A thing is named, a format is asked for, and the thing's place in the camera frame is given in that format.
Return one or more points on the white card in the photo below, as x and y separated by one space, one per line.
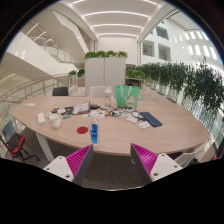
61 110

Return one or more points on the ceiling light strips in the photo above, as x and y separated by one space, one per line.
115 25

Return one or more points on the white small packet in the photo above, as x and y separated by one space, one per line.
144 125
132 119

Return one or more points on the dark blue tablet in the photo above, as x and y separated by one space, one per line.
151 119

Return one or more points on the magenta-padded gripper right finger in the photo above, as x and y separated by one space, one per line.
146 159

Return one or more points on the wood-topped glass railing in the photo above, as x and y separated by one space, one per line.
33 87

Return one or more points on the green planter on dark stand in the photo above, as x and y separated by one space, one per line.
135 74

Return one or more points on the green potted plant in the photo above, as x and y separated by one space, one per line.
81 72
72 72

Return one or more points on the white mug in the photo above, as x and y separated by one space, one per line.
55 121

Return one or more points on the flat round red coaster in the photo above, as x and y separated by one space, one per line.
82 130

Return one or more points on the white cabinet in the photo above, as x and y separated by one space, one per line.
105 76

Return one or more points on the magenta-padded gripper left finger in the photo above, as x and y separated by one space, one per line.
78 160

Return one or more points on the red and black office chair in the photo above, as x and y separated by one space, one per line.
15 141

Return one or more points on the blue small marker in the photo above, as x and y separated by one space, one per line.
66 117

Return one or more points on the white chair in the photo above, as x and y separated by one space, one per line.
97 92
190 156

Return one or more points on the open paper booklet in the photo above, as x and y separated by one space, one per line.
81 107

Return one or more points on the green plant hedge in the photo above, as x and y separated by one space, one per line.
186 80

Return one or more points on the clear shaker bottle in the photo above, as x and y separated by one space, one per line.
107 97

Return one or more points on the clear blue-labelled water bottle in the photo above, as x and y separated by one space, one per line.
94 133

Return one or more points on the black and red small box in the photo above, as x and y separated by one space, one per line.
54 110

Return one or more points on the black notebook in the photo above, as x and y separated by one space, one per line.
69 110

